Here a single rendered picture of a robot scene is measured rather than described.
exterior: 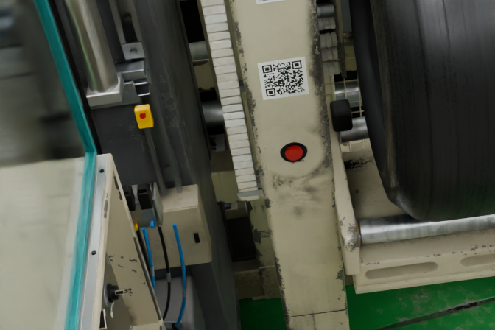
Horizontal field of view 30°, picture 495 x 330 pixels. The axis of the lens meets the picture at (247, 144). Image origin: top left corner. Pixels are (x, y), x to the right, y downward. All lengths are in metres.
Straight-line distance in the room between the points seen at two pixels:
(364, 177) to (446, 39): 0.66
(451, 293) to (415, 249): 1.06
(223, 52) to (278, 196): 0.32
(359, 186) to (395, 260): 0.26
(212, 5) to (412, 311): 1.48
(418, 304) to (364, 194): 0.89
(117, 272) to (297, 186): 0.36
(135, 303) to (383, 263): 0.44
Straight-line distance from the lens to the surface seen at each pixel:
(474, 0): 1.30
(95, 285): 1.16
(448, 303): 2.71
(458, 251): 1.67
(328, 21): 1.92
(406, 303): 2.70
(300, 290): 1.84
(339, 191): 1.66
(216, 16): 1.42
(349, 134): 1.84
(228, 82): 1.49
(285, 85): 1.49
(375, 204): 1.84
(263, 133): 1.55
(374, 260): 1.66
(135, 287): 1.52
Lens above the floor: 2.11
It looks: 41 degrees down
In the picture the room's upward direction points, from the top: 10 degrees counter-clockwise
